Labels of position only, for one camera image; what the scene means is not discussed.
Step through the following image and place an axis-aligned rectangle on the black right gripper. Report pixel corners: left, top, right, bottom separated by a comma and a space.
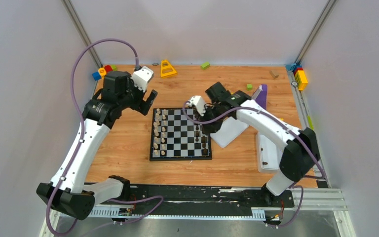
196, 104, 226, 134

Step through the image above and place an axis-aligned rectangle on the black white chess board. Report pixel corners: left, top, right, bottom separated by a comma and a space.
149, 108, 212, 161

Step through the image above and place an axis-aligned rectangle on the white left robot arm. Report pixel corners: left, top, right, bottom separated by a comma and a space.
37, 67, 157, 220

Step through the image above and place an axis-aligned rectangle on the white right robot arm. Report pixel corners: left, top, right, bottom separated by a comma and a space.
187, 82, 322, 206

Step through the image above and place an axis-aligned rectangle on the yellow triangle toy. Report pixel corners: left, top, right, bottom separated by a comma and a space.
160, 60, 177, 78

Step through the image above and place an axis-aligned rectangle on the green block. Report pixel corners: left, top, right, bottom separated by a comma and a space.
200, 62, 211, 70

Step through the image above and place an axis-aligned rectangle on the purple toy stand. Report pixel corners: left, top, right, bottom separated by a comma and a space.
252, 84, 268, 110

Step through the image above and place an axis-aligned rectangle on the red cylinder block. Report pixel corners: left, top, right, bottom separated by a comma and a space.
104, 65, 113, 73

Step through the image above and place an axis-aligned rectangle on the yellow cylinder block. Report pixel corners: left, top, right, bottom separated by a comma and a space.
98, 68, 107, 79

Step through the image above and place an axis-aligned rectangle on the wooden brown block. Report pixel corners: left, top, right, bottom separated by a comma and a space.
269, 70, 279, 79

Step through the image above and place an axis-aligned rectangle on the blue cube block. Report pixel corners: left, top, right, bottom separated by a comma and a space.
92, 72, 102, 81

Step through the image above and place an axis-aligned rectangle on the white tin box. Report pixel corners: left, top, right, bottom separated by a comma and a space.
256, 133, 282, 173

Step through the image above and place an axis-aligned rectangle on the yellow lego brick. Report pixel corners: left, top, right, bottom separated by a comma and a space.
294, 70, 308, 91

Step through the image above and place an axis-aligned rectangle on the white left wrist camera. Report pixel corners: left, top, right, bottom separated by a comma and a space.
131, 66, 154, 92

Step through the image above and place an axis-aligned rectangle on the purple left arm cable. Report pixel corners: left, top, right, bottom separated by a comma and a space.
45, 38, 165, 237

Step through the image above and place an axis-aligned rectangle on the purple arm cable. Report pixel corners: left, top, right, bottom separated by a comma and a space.
45, 38, 165, 237
182, 99, 328, 229

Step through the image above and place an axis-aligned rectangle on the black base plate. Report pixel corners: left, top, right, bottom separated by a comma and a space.
117, 184, 295, 208

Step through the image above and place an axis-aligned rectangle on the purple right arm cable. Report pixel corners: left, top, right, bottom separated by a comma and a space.
182, 99, 328, 229

